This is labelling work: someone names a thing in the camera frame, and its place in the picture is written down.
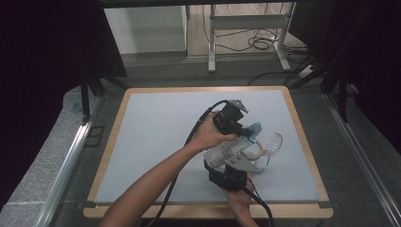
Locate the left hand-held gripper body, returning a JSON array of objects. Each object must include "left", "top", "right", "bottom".
[{"left": 212, "top": 99, "right": 250, "bottom": 138}]

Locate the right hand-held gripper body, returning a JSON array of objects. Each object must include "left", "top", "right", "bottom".
[{"left": 203, "top": 149, "right": 263, "bottom": 193}]

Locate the person's right hand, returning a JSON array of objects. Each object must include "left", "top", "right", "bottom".
[{"left": 219, "top": 179, "right": 255, "bottom": 218}]

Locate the person's left hand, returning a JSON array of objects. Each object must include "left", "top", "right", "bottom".
[{"left": 188, "top": 110, "right": 238, "bottom": 152}]

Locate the wooden table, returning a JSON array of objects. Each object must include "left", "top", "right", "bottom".
[{"left": 82, "top": 85, "right": 335, "bottom": 219}]

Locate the white power strip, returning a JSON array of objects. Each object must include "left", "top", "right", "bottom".
[{"left": 297, "top": 63, "right": 317, "bottom": 79}]

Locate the light grey table mat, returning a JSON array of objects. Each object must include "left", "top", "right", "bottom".
[{"left": 94, "top": 89, "right": 321, "bottom": 204}]

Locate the black metal stand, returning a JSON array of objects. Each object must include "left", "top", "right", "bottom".
[{"left": 283, "top": 52, "right": 357, "bottom": 125}]

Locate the white cabinet panel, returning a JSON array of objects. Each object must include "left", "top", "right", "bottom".
[{"left": 103, "top": 5, "right": 188, "bottom": 55}]

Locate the black square floor plate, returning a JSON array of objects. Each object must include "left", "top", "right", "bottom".
[{"left": 83, "top": 125, "right": 106, "bottom": 148}]

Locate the black tripod stand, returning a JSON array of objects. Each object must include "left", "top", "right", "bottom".
[{"left": 79, "top": 67, "right": 129, "bottom": 125}]

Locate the black curtain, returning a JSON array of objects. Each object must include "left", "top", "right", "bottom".
[
  {"left": 0, "top": 0, "right": 129, "bottom": 211},
  {"left": 288, "top": 0, "right": 401, "bottom": 155}
]

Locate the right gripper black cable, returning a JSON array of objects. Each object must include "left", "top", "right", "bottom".
[{"left": 241, "top": 177, "right": 276, "bottom": 227}]

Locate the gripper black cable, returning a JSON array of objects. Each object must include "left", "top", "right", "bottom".
[
  {"left": 150, "top": 99, "right": 229, "bottom": 227},
  {"left": 241, "top": 177, "right": 276, "bottom": 227}
]

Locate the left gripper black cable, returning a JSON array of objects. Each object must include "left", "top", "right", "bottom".
[{"left": 150, "top": 99, "right": 229, "bottom": 227}]

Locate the long black floor cable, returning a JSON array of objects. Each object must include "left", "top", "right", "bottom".
[{"left": 247, "top": 71, "right": 305, "bottom": 87}]

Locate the white metal desk frame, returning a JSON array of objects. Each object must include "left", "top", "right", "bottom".
[{"left": 207, "top": 2, "right": 298, "bottom": 74}]

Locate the black floor cable tangle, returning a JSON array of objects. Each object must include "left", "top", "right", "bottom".
[{"left": 201, "top": 3, "right": 312, "bottom": 55}]

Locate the aluminium floor rail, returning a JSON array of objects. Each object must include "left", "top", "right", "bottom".
[
  {"left": 33, "top": 96, "right": 102, "bottom": 227},
  {"left": 323, "top": 92, "right": 401, "bottom": 227}
]

